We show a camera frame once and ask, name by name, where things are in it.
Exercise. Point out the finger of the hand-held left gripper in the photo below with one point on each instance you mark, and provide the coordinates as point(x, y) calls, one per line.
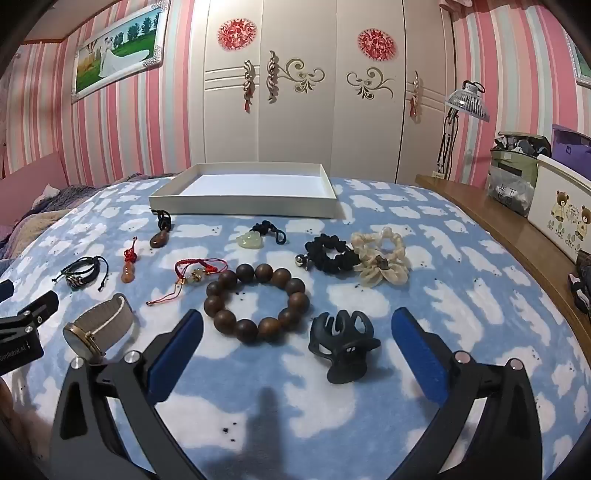
point(4, 290)
point(41, 307)

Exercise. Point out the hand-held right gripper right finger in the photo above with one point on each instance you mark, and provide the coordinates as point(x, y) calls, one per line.
point(415, 355)

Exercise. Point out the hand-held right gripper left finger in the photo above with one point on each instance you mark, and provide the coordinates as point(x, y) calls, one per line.
point(178, 355)

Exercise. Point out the cream scrunchie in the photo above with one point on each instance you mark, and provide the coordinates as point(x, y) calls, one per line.
point(383, 274)

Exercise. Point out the orange gourd pendant red knot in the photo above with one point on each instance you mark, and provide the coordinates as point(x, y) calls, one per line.
point(128, 273)

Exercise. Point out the black scrunchie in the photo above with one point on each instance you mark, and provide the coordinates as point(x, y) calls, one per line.
point(341, 261)

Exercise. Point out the white shallow cardboard tray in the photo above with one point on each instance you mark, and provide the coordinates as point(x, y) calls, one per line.
point(240, 184)

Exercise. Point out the wristwatch with beige band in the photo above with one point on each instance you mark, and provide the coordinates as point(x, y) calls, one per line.
point(81, 341)

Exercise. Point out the black hair claw clip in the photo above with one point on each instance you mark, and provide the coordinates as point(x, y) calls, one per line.
point(341, 355)

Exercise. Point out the blue cloud print blanket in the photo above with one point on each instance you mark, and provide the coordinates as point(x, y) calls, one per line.
point(277, 406)

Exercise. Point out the pink headboard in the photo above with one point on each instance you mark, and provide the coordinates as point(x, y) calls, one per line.
point(32, 173)

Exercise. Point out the wooden side table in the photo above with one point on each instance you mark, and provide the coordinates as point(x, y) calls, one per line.
point(508, 230)

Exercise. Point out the black white cloth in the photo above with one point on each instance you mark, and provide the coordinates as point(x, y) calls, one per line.
point(581, 281)

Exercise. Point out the white bear print box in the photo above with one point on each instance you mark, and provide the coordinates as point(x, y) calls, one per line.
point(554, 194)

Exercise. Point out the green storage bag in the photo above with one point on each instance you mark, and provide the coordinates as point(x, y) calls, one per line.
point(508, 161)

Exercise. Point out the white wardrobe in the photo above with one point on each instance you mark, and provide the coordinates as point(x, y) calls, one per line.
point(332, 129)

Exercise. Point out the red tassel ornament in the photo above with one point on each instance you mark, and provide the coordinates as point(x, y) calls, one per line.
point(414, 110)
point(248, 99)

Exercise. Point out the purple box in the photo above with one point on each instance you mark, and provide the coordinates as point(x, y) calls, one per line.
point(572, 147)

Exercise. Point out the heat lamp on stand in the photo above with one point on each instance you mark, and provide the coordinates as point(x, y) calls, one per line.
point(466, 99)

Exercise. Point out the red paper cut decoration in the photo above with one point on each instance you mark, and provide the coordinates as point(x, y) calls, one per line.
point(377, 44)
point(236, 33)

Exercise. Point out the silver framed wall picture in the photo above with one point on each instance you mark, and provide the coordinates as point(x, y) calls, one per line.
point(579, 64)

